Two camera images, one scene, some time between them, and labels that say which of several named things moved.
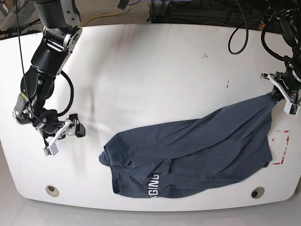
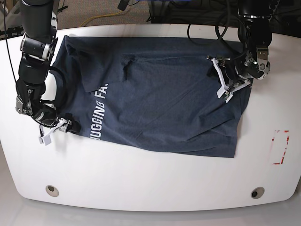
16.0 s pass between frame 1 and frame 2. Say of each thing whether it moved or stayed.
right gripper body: moved
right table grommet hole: stayed
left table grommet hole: stayed
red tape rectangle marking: stayed
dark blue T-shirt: moved
